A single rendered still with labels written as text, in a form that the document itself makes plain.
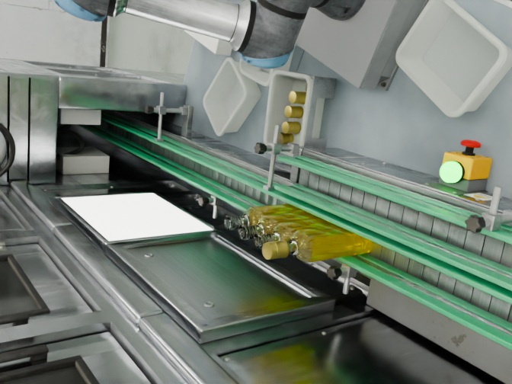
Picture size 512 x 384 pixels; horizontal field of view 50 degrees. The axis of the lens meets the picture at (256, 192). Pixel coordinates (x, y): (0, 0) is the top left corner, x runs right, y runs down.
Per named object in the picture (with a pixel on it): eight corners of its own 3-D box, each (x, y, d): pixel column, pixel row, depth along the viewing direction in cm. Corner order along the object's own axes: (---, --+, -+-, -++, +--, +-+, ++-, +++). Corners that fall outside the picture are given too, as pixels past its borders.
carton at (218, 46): (202, 16, 202) (187, 14, 199) (235, 38, 186) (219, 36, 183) (198, 32, 205) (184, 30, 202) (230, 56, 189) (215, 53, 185)
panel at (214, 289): (154, 199, 190) (53, 205, 170) (155, 190, 189) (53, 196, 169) (334, 312, 121) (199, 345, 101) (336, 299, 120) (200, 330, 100)
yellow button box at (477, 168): (458, 182, 120) (436, 184, 116) (465, 148, 118) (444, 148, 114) (487, 190, 115) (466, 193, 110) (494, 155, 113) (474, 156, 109)
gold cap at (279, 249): (290, 256, 110) (273, 259, 107) (280, 258, 113) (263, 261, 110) (287, 238, 110) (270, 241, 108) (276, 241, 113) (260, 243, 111)
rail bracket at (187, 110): (197, 139, 203) (141, 139, 189) (202, 94, 198) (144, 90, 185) (204, 142, 199) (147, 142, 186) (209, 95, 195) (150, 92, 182)
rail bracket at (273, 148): (286, 187, 147) (248, 189, 139) (295, 124, 143) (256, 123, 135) (293, 190, 144) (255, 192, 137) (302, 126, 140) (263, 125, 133)
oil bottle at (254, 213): (305, 222, 142) (237, 229, 129) (308, 201, 141) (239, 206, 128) (320, 228, 138) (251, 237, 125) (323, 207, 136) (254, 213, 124)
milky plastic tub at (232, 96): (222, 101, 197) (200, 100, 192) (250, 56, 182) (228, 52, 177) (239, 139, 189) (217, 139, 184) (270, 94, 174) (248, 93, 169)
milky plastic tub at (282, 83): (284, 146, 167) (261, 146, 162) (294, 71, 162) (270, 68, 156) (323, 158, 154) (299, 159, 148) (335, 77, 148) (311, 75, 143)
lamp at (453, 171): (443, 180, 115) (434, 180, 113) (447, 158, 113) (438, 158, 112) (462, 185, 111) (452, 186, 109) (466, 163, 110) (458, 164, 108)
